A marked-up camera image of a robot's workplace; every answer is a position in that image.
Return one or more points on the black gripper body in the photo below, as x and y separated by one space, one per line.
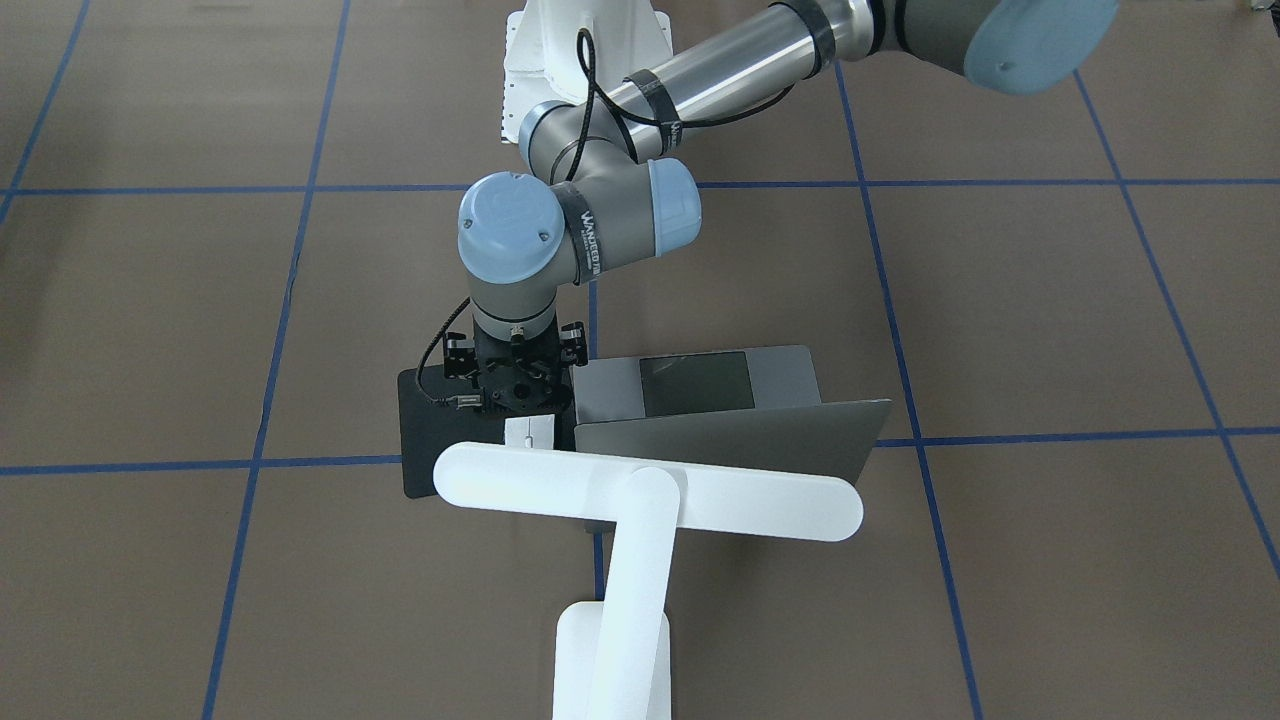
459 360

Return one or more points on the black mouse pad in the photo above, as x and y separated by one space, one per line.
427 430

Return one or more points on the grey laptop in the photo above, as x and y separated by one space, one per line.
793 459

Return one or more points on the white computer mouse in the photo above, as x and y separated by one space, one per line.
535 431

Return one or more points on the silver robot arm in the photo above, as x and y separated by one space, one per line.
603 189

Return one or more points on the white desk lamp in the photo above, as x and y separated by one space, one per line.
613 656

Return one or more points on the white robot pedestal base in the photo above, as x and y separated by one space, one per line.
541 61

